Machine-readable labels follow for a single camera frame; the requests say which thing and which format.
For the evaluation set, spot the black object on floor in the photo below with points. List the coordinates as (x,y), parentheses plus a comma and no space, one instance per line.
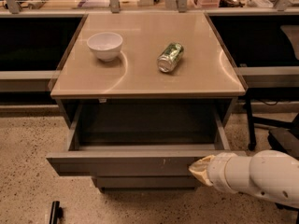
(56,213)

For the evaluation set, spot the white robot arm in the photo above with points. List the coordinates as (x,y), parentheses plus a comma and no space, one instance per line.
(271,175)

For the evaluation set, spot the green soda can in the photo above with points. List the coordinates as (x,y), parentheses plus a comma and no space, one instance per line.
(170,57)

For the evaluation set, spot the grey bottom drawer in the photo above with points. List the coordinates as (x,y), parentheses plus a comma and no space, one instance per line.
(146,182)

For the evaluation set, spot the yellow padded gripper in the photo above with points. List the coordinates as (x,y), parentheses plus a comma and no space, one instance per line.
(215,170)

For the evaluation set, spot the grey drawer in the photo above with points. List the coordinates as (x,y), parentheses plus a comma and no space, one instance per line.
(139,140)
(146,182)

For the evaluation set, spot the black office chair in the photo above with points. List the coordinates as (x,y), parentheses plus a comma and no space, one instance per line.
(284,137)

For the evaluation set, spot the white ceramic bowl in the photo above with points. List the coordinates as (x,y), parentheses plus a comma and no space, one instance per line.
(105,46)

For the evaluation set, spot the grey drawer cabinet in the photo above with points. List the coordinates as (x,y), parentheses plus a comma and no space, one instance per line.
(204,75)

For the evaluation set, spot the grey top drawer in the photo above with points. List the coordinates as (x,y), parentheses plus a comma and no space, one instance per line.
(139,140)

